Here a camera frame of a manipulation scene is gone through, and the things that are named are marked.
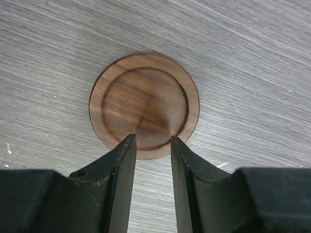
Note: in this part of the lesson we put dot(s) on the dark walnut coaster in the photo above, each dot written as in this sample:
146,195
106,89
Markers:
149,95

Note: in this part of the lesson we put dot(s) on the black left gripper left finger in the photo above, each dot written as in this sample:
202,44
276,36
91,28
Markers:
103,199

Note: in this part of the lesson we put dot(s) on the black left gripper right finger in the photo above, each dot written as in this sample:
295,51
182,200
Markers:
207,199

